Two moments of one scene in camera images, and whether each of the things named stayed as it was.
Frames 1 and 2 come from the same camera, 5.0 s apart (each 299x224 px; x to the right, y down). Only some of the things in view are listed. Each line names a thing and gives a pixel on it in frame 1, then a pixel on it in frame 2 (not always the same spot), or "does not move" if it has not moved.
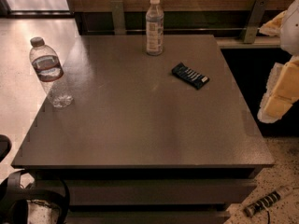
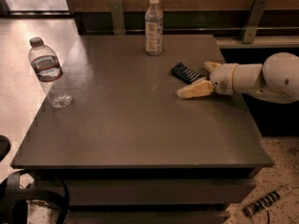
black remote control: x=190 y=76 does not move
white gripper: x=291 y=32 -> x=221 y=78
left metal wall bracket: x=118 y=17 does not move
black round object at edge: x=6 y=145 does not move
